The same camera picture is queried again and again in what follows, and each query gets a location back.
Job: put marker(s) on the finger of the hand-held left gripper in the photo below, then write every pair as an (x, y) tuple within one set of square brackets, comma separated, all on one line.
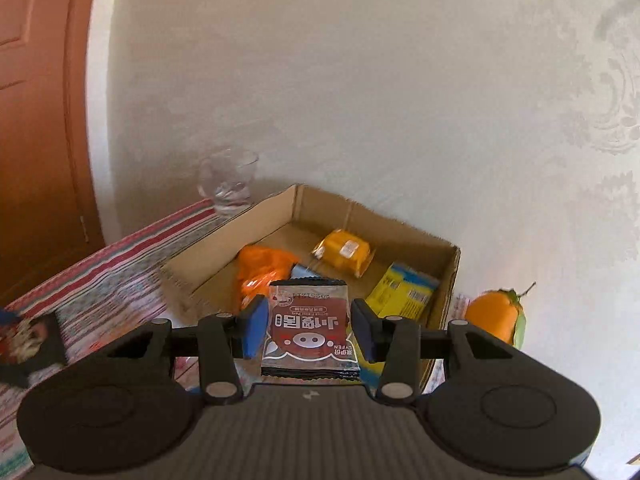
[(9, 318)]

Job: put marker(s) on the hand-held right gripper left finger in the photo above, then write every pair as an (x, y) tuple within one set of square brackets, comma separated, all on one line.
[(255, 330)]

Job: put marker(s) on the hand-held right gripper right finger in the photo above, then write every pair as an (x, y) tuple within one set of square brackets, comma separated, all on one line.
[(367, 330)]

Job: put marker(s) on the long yellow blue snack packet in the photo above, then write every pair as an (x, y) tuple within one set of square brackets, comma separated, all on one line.
[(400, 290)]

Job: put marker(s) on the red pig snack packet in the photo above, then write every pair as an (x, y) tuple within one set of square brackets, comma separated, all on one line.
[(310, 332)]

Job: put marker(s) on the orange snack packet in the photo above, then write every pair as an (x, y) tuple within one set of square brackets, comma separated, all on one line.
[(262, 270)]

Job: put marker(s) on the yellow cake packet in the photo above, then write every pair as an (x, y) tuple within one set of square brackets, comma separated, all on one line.
[(345, 252)]

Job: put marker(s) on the cardboard box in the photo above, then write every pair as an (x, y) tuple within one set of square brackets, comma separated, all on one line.
[(310, 220)]

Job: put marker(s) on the patterned tablecloth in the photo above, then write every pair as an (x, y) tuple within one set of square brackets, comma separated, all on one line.
[(100, 285)]

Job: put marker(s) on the orange fruit with leaves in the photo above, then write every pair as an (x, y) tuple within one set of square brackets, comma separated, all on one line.
[(492, 317)]

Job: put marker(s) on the clear glass cup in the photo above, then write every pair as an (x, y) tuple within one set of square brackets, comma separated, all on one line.
[(227, 185)]

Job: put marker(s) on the brown wooden door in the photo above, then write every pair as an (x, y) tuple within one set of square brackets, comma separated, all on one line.
[(40, 135)]

